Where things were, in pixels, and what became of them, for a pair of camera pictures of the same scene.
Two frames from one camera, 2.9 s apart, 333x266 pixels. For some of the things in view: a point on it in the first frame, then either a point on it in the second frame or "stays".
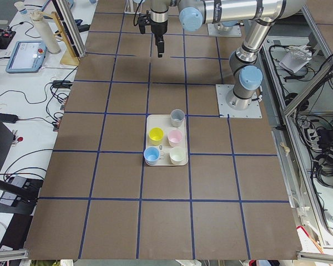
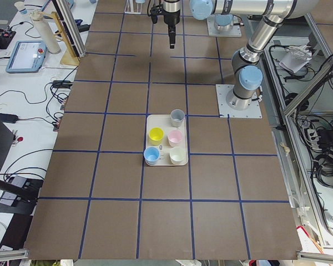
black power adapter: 7,118 stays
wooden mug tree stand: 68,57 stays
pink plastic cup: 174,137 stays
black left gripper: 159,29 to 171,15
